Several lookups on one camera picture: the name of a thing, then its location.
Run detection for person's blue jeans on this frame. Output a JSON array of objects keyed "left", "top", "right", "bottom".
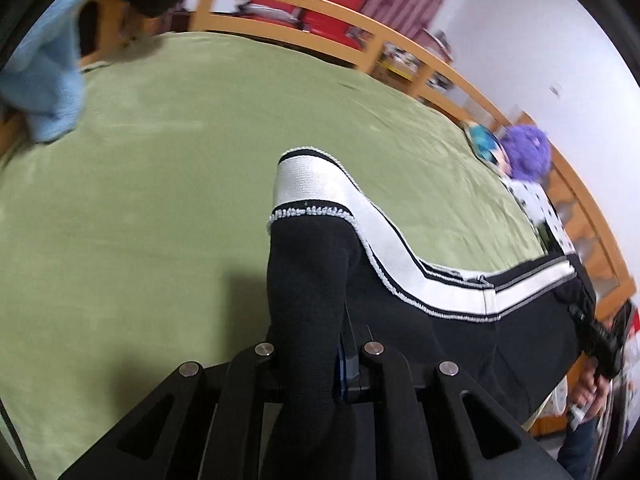
[{"left": 557, "top": 415, "right": 608, "bottom": 480}]

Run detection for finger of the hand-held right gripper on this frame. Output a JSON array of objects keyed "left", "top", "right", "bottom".
[{"left": 567, "top": 302, "right": 608, "bottom": 356}]

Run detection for cluttered wooden desk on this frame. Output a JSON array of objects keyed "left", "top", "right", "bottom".
[{"left": 380, "top": 27, "right": 456, "bottom": 91}]

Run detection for wooden bed frame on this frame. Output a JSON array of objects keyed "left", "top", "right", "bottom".
[{"left": 0, "top": 0, "right": 633, "bottom": 436}]

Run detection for light blue fluffy towel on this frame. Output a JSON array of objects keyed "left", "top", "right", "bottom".
[{"left": 0, "top": 0, "right": 86, "bottom": 143}]

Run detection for purple plush toy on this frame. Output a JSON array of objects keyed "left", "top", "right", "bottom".
[{"left": 500, "top": 125, "right": 552, "bottom": 181}]

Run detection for geometric patterned pillow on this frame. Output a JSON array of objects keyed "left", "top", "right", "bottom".
[{"left": 465, "top": 122, "right": 511, "bottom": 168}]

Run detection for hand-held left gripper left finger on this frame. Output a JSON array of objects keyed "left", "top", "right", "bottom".
[{"left": 57, "top": 342, "right": 292, "bottom": 480}]

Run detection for black pants with white stripe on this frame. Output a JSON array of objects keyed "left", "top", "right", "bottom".
[{"left": 264, "top": 146, "right": 598, "bottom": 480}]

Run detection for person's right hand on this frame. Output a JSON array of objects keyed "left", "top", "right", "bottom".
[{"left": 570, "top": 367, "right": 608, "bottom": 421}]

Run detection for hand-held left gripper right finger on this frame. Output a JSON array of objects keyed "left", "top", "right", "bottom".
[{"left": 337, "top": 305, "right": 576, "bottom": 480}]

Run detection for white star-patterned bin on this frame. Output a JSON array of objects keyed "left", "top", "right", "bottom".
[{"left": 537, "top": 380, "right": 571, "bottom": 418}]

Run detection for green bed blanket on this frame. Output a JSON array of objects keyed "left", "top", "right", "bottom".
[{"left": 0, "top": 31, "right": 556, "bottom": 480}]

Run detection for polka dot white cloth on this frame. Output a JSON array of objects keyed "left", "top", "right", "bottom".
[{"left": 505, "top": 177, "right": 576, "bottom": 261}]

